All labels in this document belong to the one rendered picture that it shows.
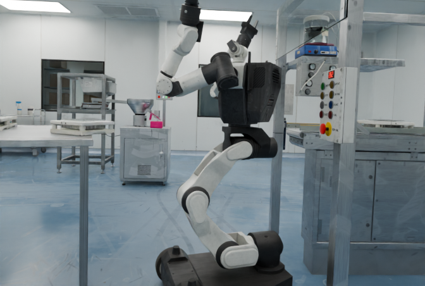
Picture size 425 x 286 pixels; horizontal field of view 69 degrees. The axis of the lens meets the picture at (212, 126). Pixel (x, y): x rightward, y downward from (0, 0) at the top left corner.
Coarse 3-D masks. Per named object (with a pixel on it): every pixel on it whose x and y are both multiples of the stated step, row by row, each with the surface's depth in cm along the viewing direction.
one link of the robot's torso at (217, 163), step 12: (240, 144) 155; (216, 156) 154; (228, 156) 153; (240, 156) 155; (204, 168) 154; (216, 168) 155; (228, 168) 155; (192, 180) 156; (204, 180) 154; (216, 180) 156; (180, 192) 156; (204, 192) 152; (180, 204) 155
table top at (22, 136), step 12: (0, 132) 169; (12, 132) 171; (24, 132) 173; (36, 132) 176; (48, 132) 178; (0, 144) 136; (12, 144) 138; (24, 144) 140; (36, 144) 142; (48, 144) 143; (60, 144) 145; (72, 144) 147; (84, 144) 149
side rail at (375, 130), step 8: (304, 128) 185; (312, 128) 186; (368, 128) 187; (376, 128) 188; (384, 128) 188; (392, 128) 188; (400, 128) 188; (408, 128) 189; (416, 128) 189; (424, 128) 189
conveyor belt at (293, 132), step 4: (288, 128) 212; (292, 128) 209; (296, 128) 211; (288, 132) 207; (292, 132) 199; (296, 132) 192; (300, 132) 187; (312, 132) 187; (316, 132) 188; (360, 132) 190; (372, 132) 194; (292, 136) 202; (296, 136) 192
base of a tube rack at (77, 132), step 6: (54, 132) 173; (60, 132) 171; (66, 132) 169; (72, 132) 167; (78, 132) 165; (84, 132) 165; (90, 132) 169; (96, 132) 173; (102, 132) 179; (108, 132) 182
